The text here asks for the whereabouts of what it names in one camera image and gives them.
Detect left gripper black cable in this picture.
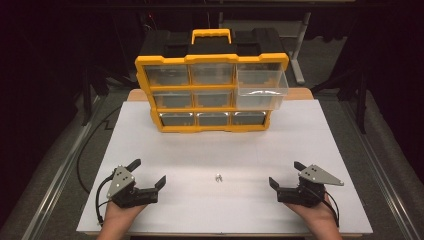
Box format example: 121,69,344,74
95,175,116,228

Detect person's left hand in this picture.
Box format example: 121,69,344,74
99,200,147,235

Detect clear plastic organizer drawer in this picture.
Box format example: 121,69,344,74
234,62,290,111

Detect grey metal stand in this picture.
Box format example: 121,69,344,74
285,11,313,86

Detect grid of clear drawers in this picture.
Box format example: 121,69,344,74
143,63,268,128

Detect person's right hand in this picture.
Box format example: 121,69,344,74
284,195,338,235

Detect black floor cable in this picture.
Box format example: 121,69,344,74
76,105,123,195

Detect yellow black drawer organizer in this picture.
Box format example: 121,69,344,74
134,28,290,134

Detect black stand legs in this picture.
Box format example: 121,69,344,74
80,64,112,128
311,66,370,135

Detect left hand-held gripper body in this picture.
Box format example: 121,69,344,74
106,165,160,209

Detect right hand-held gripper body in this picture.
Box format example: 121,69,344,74
276,163,345,208

